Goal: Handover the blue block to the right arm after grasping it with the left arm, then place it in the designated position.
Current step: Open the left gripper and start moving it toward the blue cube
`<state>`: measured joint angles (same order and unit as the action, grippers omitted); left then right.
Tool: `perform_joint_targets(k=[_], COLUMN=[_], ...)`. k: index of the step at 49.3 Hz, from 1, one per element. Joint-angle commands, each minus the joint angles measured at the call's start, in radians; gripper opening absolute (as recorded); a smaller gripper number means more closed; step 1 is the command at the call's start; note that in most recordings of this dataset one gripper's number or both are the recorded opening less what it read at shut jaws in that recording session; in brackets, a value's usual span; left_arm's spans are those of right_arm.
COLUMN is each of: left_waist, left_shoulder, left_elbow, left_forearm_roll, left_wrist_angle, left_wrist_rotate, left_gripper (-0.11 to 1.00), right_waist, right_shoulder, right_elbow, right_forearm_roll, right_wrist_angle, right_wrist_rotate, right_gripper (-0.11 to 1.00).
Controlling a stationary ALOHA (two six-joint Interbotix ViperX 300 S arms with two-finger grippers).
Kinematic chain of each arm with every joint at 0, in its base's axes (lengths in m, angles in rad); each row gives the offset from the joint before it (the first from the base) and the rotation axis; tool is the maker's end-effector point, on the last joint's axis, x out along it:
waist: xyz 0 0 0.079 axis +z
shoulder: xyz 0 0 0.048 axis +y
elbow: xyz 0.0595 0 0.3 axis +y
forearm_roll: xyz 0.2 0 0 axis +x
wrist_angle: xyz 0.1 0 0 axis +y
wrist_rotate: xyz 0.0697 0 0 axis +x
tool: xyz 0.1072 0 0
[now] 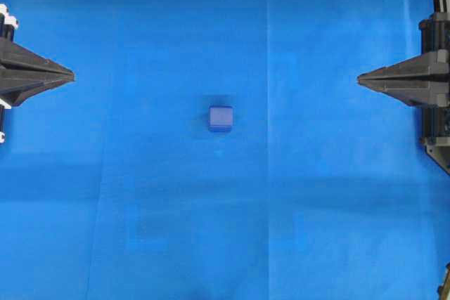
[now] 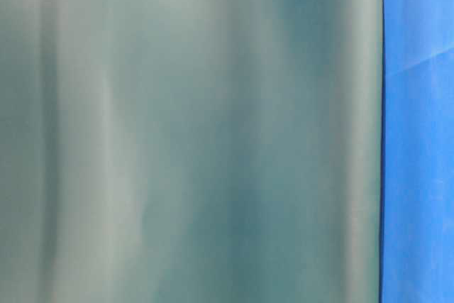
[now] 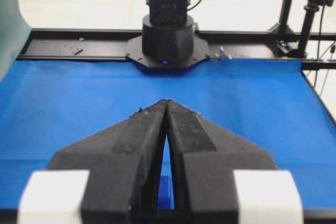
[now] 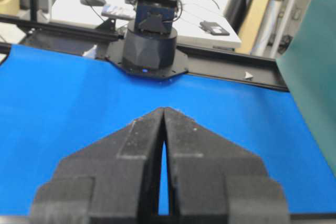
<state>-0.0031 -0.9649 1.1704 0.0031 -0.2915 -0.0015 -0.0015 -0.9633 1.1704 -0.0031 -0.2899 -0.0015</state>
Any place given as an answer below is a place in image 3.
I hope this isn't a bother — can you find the blue table cloth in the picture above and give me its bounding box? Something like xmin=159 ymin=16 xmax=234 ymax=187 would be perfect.
xmin=1 ymin=59 xmax=335 ymax=209

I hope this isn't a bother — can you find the black camera stand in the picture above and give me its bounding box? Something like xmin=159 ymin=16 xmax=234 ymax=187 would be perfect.
xmin=267 ymin=0 xmax=336 ymax=58

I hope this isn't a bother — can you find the black aluminium frame rail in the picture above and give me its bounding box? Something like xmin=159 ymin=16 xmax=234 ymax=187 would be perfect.
xmin=16 ymin=28 xmax=336 ymax=71

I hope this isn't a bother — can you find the blue block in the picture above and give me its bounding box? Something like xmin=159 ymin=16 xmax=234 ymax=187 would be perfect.
xmin=157 ymin=176 xmax=174 ymax=210

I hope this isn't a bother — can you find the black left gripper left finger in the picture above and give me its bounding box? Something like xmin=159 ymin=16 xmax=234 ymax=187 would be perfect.
xmin=17 ymin=100 xmax=167 ymax=223

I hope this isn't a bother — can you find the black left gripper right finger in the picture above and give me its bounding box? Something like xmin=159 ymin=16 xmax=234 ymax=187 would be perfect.
xmin=167 ymin=100 xmax=303 ymax=223

